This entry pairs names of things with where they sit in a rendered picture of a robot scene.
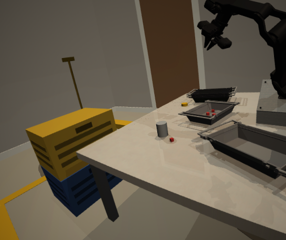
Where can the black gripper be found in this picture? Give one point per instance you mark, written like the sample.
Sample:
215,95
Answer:
223,43

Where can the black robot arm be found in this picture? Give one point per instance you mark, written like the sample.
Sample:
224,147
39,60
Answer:
275,38

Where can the grey cylinder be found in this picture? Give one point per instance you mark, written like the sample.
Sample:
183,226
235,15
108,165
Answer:
162,129

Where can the orange short cylinder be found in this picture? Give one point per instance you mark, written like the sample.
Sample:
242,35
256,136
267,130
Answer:
184,104

